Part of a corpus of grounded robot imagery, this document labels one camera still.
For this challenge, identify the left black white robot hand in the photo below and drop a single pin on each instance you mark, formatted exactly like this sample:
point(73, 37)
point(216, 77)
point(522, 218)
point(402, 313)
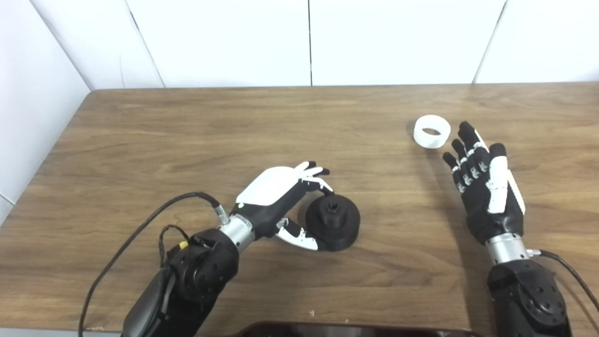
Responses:
point(269, 187)

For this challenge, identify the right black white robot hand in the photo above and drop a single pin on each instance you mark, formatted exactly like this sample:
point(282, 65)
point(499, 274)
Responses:
point(496, 220)

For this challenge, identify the round black stepped part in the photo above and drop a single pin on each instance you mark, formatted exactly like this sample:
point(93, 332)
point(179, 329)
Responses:
point(337, 231)

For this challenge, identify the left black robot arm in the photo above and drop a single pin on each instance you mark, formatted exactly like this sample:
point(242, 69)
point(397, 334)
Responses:
point(196, 271)

